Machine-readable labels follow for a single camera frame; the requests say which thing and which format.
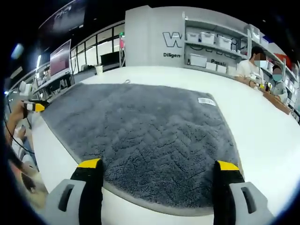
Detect grey plush towel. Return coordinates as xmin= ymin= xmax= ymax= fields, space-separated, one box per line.
xmin=40 ymin=79 xmax=246 ymax=218

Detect person's left hand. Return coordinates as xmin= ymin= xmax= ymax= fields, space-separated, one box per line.
xmin=6 ymin=105 xmax=29 ymax=128

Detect white device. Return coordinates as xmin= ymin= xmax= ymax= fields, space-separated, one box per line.
xmin=19 ymin=81 xmax=33 ymax=97

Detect white monitor desk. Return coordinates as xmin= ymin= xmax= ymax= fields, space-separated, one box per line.
xmin=32 ymin=72 xmax=75 ymax=97

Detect person's own legs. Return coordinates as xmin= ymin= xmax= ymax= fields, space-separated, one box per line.
xmin=7 ymin=126 xmax=47 ymax=207

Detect large computer monitor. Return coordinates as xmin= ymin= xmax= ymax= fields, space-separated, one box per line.
xmin=49 ymin=39 xmax=72 ymax=78

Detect ceiling light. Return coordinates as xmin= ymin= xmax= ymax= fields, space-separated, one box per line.
xmin=13 ymin=43 xmax=24 ymax=59

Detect black monitor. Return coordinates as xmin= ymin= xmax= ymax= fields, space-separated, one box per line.
xmin=100 ymin=52 xmax=120 ymax=68

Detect large dark overhead screen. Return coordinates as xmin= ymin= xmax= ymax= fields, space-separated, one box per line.
xmin=38 ymin=0 xmax=86 ymax=36

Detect brown wooden tray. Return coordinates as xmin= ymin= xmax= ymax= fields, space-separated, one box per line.
xmin=262 ymin=91 xmax=293 ymax=115

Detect shelf with white bins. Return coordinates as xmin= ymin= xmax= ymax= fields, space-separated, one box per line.
xmin=186 ymin=31 xmax=270 ymax=75

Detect grey shelving unit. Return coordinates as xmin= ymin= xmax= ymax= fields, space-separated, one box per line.
xmin=182 ymin=11 xmax=300 ymax=113

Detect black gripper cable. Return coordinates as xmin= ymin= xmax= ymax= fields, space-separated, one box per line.
xmin=3 ymin=114 xmax=37 ymax=157

